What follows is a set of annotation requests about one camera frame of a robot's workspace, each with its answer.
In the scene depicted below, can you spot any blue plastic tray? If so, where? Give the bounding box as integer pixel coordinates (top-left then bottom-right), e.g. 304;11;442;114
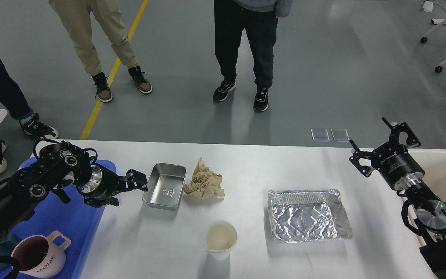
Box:
0;157;116;279

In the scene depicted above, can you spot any left floor outlet plate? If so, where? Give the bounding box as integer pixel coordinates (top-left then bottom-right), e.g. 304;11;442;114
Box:
311;128;330;142

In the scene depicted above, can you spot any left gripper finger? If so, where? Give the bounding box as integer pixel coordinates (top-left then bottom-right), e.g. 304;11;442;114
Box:
119;169;148;193
83;195;119;208

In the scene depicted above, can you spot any white paper cup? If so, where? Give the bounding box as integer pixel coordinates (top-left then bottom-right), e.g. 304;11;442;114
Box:
203;220;238;261

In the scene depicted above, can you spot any right floor outlet plate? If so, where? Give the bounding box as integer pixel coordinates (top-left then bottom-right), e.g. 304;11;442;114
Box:
330;128;350;142

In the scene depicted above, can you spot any stainless steel rectangular tray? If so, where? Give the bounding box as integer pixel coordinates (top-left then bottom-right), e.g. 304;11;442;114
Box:
142;163;186;211

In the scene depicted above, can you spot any pink mug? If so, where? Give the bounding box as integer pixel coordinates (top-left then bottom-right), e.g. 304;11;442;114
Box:
11;230;72;279

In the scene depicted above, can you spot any aluminium foil tray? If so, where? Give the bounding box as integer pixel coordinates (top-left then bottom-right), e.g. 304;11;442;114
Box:
268;189;353;243

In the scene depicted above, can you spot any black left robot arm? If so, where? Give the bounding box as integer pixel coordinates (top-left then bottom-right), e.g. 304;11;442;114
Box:
0;140;148;279

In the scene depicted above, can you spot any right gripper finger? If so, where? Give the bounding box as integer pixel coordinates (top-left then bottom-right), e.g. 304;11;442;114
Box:
382;118;421;152
349;139;378;178

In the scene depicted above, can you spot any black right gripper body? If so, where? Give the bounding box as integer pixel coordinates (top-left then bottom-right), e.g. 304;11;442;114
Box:
371;145;425;191

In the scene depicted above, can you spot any floor outlet plate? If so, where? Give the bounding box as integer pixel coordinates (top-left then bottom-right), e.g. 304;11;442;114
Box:
311;128;330;142
330;128;350;142

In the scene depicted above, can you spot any person in beige trousers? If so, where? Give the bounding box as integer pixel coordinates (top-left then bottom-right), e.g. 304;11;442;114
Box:
48;0;153;103

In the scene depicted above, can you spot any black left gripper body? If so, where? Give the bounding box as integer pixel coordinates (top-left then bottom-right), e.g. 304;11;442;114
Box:
77;163;122;198

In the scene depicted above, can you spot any crumpled brown paper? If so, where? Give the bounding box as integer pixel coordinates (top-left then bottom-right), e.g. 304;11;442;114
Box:
183;157;225;200

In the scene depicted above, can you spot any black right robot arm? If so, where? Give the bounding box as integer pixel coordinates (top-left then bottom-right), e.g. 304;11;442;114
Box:
349;118;446;279

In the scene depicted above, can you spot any person in black trousers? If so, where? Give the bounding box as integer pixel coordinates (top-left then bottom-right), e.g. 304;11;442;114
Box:
213;0;294;113

